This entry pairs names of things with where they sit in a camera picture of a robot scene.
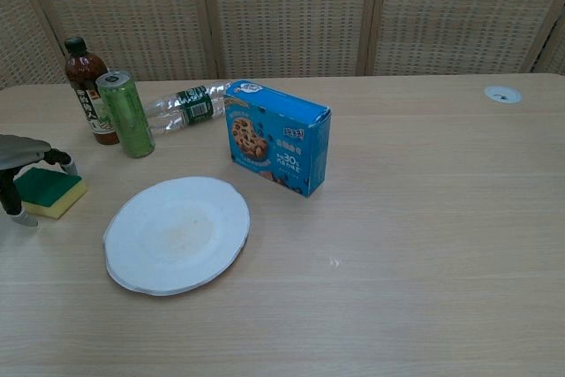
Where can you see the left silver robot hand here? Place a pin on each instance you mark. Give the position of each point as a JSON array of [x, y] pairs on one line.
[[20, 152]]

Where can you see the green yellow sponge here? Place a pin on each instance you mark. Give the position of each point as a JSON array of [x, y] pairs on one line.
[[53, 193]]

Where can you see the white round plate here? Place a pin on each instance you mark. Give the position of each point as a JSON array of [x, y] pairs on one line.
[[176, 236]]

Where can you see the dark tea bottle green cap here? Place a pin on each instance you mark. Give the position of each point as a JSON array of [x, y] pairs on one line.
[[84, 72]]

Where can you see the green drink can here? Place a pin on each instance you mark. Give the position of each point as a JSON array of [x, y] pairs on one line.
[[128, 121]]

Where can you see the woven bamboo screen panel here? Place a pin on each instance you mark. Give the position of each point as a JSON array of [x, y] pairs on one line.
[[17, 32], [128, 15], [463, 10], [291, 10], [554, 50]]

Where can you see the clear plastic water bottle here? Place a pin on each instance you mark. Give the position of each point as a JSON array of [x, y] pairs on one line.
[[194, 105]]

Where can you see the blue cookie box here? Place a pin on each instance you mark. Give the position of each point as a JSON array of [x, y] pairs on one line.
[[273, 143]]

